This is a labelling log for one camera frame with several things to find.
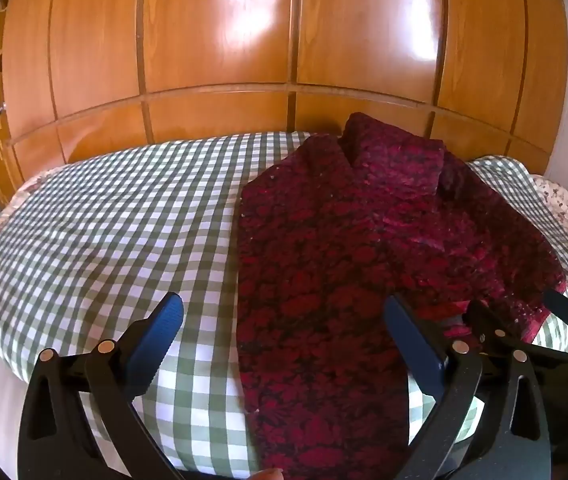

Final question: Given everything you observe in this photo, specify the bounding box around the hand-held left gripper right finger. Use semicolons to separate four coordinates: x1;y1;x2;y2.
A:
383;293;552;480

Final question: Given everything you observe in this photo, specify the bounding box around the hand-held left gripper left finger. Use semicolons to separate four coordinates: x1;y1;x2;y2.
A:
16;291;186;480

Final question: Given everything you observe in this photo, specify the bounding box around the red floral garment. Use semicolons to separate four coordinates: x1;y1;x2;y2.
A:
234;112;568;480

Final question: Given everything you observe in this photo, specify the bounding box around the floral patterned bedding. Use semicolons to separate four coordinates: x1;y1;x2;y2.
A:
529;174;568;311

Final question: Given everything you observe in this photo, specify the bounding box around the green checkered bed sheet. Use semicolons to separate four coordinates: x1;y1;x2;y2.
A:
0;131;568;471

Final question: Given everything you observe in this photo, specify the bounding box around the wooden wardrobe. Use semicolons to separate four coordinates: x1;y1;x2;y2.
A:
1;0;568;176

